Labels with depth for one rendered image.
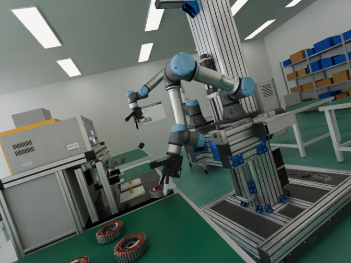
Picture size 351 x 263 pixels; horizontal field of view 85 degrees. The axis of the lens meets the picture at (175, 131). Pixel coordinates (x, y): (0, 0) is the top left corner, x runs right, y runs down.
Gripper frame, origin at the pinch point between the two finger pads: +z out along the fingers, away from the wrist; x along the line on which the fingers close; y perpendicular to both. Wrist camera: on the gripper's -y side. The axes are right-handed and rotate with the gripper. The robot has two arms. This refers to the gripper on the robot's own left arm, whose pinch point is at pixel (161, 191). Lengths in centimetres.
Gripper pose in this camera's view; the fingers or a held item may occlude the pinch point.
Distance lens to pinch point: 101.5
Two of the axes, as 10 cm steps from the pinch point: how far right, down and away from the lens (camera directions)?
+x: -2.6, 0.2, 9.7
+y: 9.4, 2.2, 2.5
